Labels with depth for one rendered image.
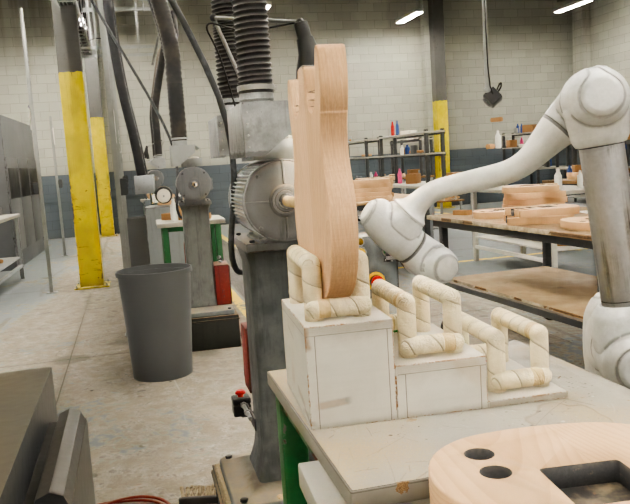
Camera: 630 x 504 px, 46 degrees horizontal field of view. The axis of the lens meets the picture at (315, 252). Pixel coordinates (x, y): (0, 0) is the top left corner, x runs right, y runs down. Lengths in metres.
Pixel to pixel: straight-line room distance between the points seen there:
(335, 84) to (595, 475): 0.65
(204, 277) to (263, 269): 3.33
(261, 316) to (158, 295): 2.45
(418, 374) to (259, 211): 1.12
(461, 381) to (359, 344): 0.19
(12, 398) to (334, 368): 1.06
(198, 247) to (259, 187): 3.49
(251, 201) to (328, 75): 1.15
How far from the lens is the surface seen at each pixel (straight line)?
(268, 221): 2.27
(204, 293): 5.78
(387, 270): 2.37
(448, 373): 1.28
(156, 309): 4.89
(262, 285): 2.45
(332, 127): 1.17
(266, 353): 2.50
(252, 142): 1.97
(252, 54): 2.15
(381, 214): 1.91
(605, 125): 1.80
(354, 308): 1.24
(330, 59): 1.16
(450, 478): 0.92
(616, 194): 1.83
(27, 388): 0.19
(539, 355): 1.38
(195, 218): 5.71
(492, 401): 1.33
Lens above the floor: 1.37
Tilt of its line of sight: 7 degrees down
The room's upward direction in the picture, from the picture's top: 4 degrees counter-clockwise
